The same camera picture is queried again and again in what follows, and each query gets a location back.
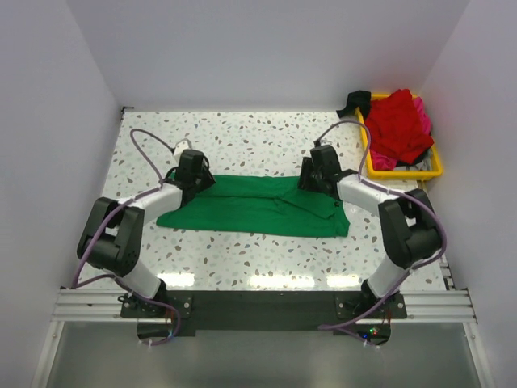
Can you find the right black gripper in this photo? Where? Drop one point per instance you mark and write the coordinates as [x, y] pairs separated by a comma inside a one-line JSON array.
[[304, 180]]

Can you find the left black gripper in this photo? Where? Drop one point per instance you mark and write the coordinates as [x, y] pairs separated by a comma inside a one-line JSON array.
[[208, 179]]

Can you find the green t shirt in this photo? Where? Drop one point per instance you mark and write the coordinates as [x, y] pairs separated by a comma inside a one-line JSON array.
[[261, 205]]

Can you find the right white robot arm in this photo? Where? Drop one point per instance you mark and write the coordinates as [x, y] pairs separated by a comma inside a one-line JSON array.
[[411, 232]]

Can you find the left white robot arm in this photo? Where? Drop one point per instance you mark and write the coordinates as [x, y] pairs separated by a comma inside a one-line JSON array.
[[111, 239]]

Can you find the yellow plastic bin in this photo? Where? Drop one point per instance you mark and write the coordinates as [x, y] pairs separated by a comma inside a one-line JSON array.
[[400, 173]]

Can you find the black garment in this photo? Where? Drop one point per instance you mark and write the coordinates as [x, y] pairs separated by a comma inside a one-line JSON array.
[[357, 100]]

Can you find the red t shirt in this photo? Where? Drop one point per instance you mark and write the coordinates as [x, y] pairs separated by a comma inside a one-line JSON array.
[[396, 129]]

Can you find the grey garment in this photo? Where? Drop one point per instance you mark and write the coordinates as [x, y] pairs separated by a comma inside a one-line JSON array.
[[423, 162]]

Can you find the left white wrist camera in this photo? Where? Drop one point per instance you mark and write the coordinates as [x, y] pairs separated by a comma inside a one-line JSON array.
[[181, 146]]

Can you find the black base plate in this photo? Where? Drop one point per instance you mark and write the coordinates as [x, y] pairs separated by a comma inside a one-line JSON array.
[[240, 311]]

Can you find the aluminium rail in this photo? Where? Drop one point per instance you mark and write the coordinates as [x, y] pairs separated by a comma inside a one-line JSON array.
[[408, 307]]

